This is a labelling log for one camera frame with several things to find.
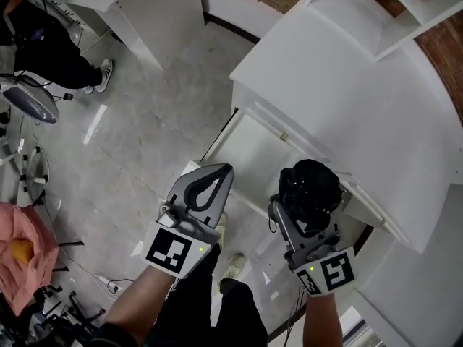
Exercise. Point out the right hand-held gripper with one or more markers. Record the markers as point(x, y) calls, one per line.
point(332, 269)

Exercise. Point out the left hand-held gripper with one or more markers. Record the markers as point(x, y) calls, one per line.
point(170, 251)

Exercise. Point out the black cloth item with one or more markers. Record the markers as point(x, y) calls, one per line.
point(311, 190)

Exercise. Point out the white drawer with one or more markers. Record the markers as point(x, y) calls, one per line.
point(253, 150)

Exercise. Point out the person's left forearm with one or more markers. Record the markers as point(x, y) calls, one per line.
point(141, 298)

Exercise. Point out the person's right forearm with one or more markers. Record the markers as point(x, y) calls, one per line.
point(322, 320)

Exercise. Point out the white desk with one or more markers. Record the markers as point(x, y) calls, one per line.
point(343, 103)

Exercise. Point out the person's left shoe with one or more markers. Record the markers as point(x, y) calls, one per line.
point(222, 230)

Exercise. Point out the person's shoe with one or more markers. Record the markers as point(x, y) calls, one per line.
point(233, 267)
point(222, 230)

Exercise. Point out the person's right shoe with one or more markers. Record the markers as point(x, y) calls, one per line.
point(233, 267)

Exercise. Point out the person's left leg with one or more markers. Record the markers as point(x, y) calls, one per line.
point(195, 302)

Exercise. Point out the person's leg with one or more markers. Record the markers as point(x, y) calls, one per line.
point(195, 302)
point(242, 316)

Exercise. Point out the person's right leg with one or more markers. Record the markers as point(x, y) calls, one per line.
point(242, 316)

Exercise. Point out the white power strip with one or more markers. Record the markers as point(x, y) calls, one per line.
point(108, 282)

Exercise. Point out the small black adapter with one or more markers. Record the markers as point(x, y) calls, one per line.
point(67, 97)

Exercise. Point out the person's dark green shirt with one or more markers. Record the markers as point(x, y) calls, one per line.
point(112, 336)

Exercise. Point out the white wheeled chair base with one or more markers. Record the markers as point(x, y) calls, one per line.
point(30, 174)

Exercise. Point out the black tripod stand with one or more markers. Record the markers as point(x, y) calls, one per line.
point(74, 314)

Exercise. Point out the pink cloth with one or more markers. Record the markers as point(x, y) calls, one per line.
point(32, 273)

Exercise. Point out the orange round object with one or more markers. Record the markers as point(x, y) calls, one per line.
point(22, 251)

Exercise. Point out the white side table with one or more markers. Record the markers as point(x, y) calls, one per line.
point(144, 9)

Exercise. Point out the grey and black machine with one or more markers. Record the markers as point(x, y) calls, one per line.
point(30, 101)

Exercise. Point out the white shelf unit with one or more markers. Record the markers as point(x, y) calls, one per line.
point(437, 9)

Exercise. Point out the silver gripper-mounted camera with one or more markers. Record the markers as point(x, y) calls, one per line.
point(169, 218)

